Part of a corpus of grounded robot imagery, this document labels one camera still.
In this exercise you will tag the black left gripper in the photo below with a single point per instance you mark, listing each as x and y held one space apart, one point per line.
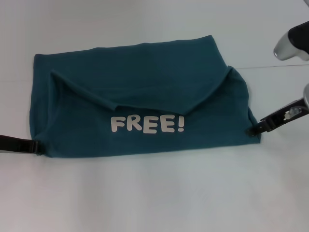
14 143

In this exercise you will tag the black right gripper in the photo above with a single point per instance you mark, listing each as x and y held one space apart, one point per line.
282 116

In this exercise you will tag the teal blue t-shirt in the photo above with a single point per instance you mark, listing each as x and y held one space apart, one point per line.
144 101

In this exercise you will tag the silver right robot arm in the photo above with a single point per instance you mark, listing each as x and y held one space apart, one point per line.
306 95

